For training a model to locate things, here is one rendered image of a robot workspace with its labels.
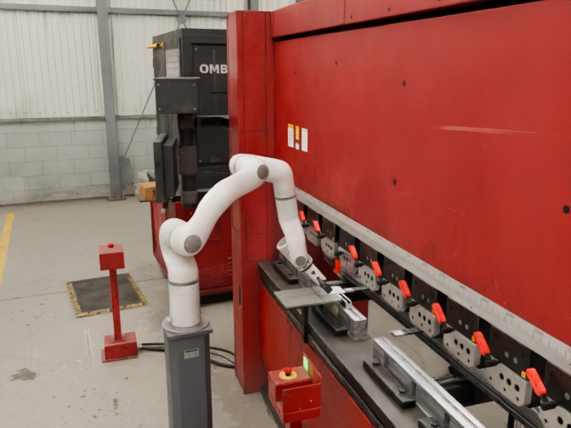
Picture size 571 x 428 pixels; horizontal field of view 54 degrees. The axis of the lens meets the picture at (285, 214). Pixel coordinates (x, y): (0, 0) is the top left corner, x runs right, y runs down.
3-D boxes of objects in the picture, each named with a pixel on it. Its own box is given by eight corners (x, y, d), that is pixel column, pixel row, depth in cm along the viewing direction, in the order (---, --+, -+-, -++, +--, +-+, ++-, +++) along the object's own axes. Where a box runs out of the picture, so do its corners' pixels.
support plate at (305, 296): (274, 293, 260) (274, 291, 260) (326, 287, 268) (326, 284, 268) (285, 308, 243) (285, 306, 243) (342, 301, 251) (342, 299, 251)
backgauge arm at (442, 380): (408, 405, 217) (409, 373, 213) (543, 378, 236) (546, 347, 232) (419, 417, 209) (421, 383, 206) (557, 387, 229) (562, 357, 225)
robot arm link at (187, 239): (175, 255, 224) (192, 266, 210) (155, 235, 217) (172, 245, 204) (259, 168, 237) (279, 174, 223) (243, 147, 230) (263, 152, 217)
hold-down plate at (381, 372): (363, 366, 219) (363, 359, 218) (375, 364, 220) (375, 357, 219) (401, 409, 191) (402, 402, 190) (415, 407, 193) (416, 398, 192)
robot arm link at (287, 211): (302, 199, 231) (312, 267, 241) (292, 190, 246) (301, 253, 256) (281, 205, 229) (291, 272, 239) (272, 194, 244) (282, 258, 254)
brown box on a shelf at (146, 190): (134, 194, 469) (133, 180, 466) (165, 192, 478) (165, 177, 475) (139, 202, 442) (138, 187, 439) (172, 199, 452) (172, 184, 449)
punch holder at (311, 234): (306, 238, 282) (306, 205, 278) (322, 236, 284) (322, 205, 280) (317, 246, 268) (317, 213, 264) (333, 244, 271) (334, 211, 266)
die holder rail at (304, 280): (279, 262, 336) (279, 247, 333) (288, 261, 337) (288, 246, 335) (308, 293, 290) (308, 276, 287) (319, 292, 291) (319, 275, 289)
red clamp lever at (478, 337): (472, 331, 149) (489, 366, 144) (486, 329, 151) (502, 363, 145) (470, 334, 151) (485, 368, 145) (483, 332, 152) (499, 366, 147)
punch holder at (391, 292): (381, 297, 208) (382, 255, 204) (401, 295, 211) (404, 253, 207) (401, 313, 194) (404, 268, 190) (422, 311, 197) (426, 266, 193)
